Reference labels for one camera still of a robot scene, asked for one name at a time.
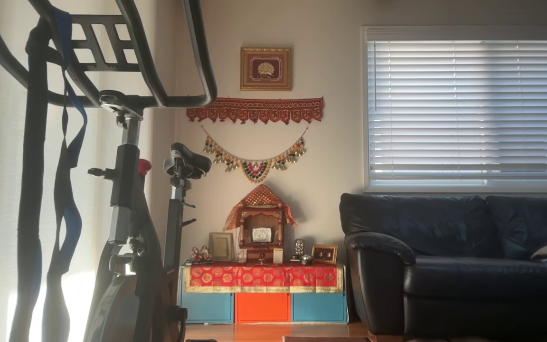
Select small dark framed picture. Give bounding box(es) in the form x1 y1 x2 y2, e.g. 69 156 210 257
311 244 339 265

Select red embroidered wall hanging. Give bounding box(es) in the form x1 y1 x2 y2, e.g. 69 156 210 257
187 97 324 125

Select gold framed wall picture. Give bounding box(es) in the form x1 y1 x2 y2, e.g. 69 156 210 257
240 47 292 91

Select blue orange low cabinet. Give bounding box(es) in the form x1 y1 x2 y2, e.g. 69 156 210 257
179 264 349 324

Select white window blinds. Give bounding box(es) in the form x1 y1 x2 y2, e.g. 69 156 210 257
368 40 547 187

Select black exercise bike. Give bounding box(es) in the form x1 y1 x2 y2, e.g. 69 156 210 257
0 0 218 342

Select white curtain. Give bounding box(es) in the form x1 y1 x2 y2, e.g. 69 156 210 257
0 0 179 342

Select blue hanging strap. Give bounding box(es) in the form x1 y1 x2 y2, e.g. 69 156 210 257
41 7 89 342

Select white window frame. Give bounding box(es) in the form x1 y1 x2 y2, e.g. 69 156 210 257
362 26 547 194

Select small wooden shrine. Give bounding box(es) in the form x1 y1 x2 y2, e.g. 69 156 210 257
224 184 298 264

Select beaded wall garland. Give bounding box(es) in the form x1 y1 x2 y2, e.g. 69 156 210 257
201 126 309 184

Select black leather sofa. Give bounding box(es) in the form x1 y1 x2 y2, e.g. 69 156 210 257
339 192 547 338

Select gold standing picture frame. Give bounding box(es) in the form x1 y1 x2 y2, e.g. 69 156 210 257
208 232 235 262

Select black hanging strap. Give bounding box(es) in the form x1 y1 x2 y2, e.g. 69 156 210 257
10 18 50 342

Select small colourful figurines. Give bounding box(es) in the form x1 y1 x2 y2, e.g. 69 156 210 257
190 246 213 264

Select red gold brocade cloth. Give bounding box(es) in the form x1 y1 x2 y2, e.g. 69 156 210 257
183 264 344 293

